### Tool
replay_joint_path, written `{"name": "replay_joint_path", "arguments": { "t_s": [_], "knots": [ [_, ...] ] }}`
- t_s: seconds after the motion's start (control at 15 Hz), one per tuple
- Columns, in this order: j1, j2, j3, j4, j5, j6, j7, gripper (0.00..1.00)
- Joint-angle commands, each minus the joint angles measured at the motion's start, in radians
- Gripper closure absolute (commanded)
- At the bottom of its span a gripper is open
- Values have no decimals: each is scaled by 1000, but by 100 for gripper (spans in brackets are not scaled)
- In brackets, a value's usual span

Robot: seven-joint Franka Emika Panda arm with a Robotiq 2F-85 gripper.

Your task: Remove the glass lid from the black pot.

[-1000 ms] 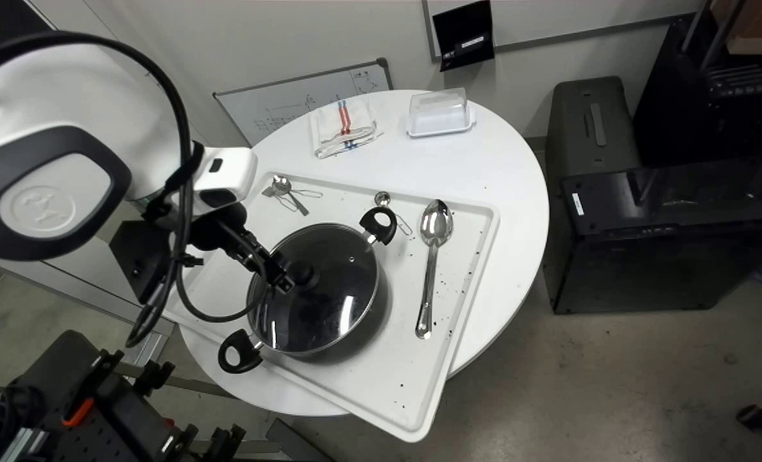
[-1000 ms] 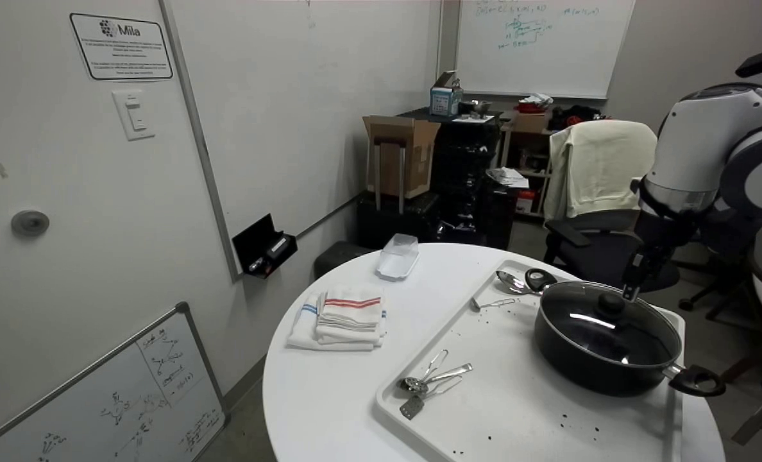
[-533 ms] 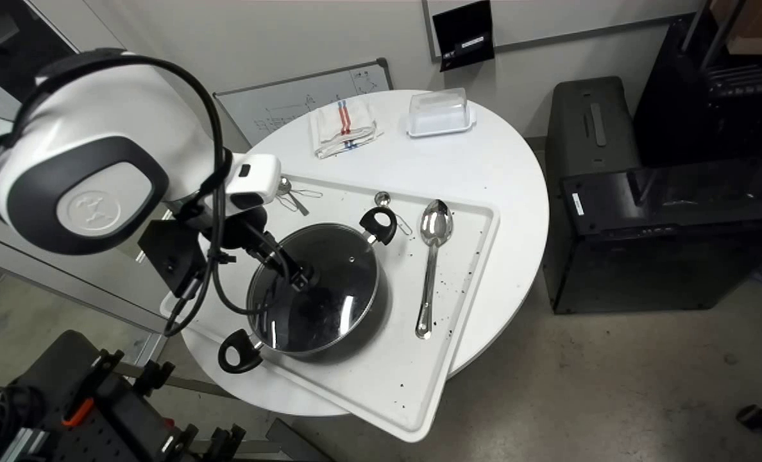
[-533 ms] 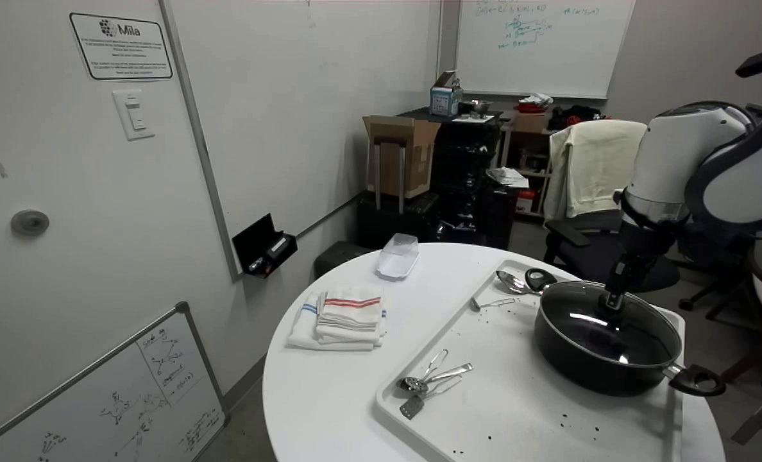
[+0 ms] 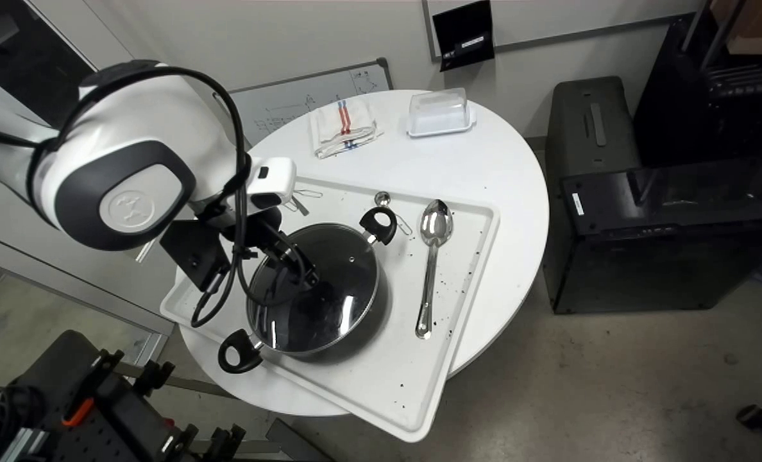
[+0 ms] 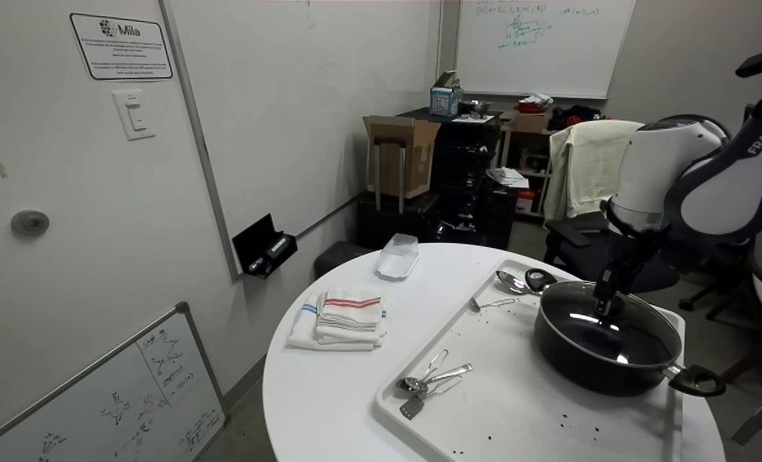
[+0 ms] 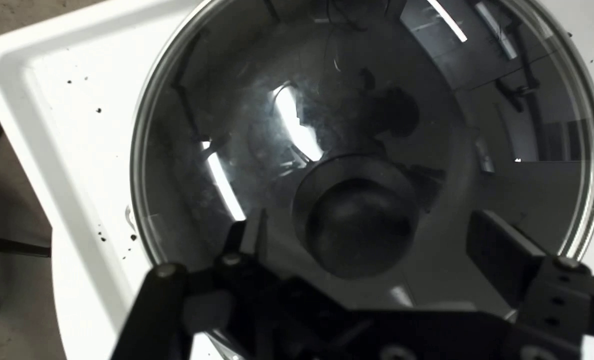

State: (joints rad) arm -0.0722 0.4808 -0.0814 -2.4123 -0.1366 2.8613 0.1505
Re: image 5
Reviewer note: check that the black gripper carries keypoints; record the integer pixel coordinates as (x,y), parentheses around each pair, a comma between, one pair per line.
(254,231)

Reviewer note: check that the round glass pot lid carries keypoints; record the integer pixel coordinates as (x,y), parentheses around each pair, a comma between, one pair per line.
(344,308)

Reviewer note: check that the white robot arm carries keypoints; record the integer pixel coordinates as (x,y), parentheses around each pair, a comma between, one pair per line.
(132,144)

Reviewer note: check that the black cooking pot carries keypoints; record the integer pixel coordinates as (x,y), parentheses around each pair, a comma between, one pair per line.
(379,318)

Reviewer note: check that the white plastic tray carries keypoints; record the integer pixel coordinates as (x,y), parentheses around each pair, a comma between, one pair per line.
(380,385)

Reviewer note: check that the silver metal spoon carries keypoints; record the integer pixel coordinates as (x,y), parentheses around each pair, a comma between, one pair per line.
(438,223)

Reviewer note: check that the white rod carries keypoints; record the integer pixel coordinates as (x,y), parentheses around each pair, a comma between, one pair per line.
(145,252)

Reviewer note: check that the leaning whiteboard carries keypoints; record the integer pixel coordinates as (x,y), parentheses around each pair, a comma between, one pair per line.
(312,98)

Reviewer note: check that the clear plastic container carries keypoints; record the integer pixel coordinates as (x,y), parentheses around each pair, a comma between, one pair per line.
(440,116)

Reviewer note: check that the black equipment cart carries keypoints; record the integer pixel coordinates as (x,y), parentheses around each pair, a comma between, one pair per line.
(105,427)

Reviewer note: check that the black printer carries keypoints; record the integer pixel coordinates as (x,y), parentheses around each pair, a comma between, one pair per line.
(653,239)

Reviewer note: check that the black shelf unit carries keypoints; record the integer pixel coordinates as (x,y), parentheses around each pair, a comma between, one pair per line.
(740,112)

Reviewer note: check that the brown wooden board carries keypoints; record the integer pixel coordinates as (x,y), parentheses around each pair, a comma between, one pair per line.
(760,26)

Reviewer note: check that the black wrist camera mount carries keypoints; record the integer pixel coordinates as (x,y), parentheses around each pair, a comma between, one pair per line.
(193,252)

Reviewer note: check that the black wall device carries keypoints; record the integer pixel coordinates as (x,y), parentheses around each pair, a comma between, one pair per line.
(462,35)

